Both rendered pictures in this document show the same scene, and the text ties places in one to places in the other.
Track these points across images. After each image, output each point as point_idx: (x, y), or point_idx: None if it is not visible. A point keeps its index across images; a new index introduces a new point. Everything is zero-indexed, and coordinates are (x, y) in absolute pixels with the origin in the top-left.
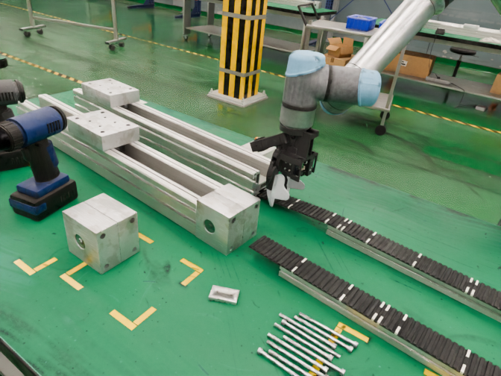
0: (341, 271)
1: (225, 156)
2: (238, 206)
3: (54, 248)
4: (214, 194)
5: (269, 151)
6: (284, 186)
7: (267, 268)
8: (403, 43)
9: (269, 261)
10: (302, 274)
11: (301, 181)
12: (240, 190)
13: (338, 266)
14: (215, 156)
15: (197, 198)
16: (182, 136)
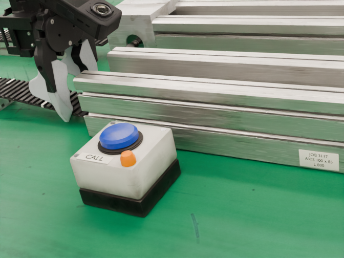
0: (15, 71)
1: (179, 55)
2: (127, 2)
3: None
4: (163, 1)
5: (91, 139)
6: (66, 56)
7: (99, 51)
8: None
9: (97, 56)
10: None
11: (33, 79)
12: (130, 13)
13: (16, 74)
14: (198, 50)
15: (185, 1)
16: (308, 60)
